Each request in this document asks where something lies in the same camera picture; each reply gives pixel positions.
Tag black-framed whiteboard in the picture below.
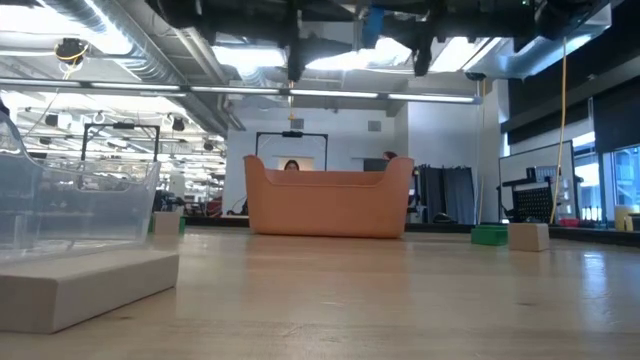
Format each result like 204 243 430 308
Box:
497 140 577 222

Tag orange plastic bin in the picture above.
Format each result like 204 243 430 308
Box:
243 153 416 240

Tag black pegboard cart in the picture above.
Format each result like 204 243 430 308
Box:
497 166 557 225

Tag black reel with yellow cord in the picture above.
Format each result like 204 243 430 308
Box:
53 37 90 67

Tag black aluminium table frame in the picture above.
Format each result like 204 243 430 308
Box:
183 213 640 248

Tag long linear ceiling light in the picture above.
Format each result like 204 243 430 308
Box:
0 77 482 105

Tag yellow container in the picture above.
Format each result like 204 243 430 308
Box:
614 205 634 233

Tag hanging yellow cable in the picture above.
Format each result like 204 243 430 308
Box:
548 37 570 225

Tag dark grey curtain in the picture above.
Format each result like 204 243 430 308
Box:
416 163 477 225

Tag plain wooden block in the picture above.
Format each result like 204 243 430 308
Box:
507 222 551 253
152 211 182 237
0 248 180 335

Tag black window blind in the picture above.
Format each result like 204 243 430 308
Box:
592 89 640 154

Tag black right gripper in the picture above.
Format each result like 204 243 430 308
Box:
383 0 441 77

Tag black rig frame with camera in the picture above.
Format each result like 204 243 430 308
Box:
81 121 162 164
253 129 330 174

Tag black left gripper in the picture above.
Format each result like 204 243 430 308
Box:
282 0 362 84

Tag clear plastic bin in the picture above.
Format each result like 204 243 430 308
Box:
0 110 162 264

